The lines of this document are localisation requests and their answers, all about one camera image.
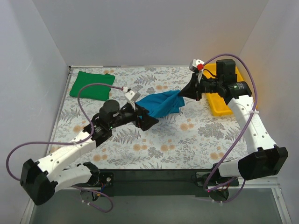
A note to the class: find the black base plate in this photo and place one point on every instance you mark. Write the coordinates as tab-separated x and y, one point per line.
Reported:
151	182

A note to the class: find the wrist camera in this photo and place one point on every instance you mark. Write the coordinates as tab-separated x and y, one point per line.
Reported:
197	67
131	97

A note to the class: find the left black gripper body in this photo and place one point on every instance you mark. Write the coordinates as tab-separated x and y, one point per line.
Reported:
139	116

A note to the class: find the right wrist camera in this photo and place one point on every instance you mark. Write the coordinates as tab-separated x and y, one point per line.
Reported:
197	67

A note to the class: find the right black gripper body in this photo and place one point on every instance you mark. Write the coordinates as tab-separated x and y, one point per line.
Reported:
199	87

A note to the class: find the blue t shirt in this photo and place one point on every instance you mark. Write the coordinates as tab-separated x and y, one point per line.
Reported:
162	104

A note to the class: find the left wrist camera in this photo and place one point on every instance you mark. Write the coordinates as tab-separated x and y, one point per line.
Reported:
131	97

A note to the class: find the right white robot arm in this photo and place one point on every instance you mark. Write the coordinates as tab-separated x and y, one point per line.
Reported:
265	157

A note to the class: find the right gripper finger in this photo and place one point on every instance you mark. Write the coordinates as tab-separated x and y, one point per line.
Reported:
194	82
190	92

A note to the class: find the aluminium frame rail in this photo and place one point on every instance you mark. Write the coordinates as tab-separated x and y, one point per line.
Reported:
256	202

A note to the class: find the yellow plastic tray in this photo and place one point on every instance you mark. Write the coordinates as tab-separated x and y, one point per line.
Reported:
219	102

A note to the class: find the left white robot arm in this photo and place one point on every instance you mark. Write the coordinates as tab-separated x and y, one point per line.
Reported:
41	179

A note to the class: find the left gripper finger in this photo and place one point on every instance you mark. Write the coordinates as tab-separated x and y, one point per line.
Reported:
141	111
145	122

